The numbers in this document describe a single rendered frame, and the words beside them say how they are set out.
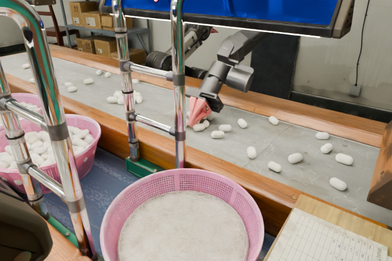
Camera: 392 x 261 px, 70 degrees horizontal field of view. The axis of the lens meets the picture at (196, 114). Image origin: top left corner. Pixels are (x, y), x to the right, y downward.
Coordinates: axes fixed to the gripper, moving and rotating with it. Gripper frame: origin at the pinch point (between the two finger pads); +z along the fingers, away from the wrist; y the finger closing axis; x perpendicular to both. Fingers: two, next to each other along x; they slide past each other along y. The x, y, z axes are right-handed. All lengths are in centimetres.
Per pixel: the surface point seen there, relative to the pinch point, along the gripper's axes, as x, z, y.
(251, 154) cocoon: -0.7, 2.4, 19.4
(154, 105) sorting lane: 6.9, -3.6, -20.8
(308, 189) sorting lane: -1.3, 5.3, 33.5
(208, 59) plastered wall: 171, -126, -129
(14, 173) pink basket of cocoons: -23.7, 30.0, -18.3
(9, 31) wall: 133, -83, -478
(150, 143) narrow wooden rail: -8.5, 10.5, -2.4
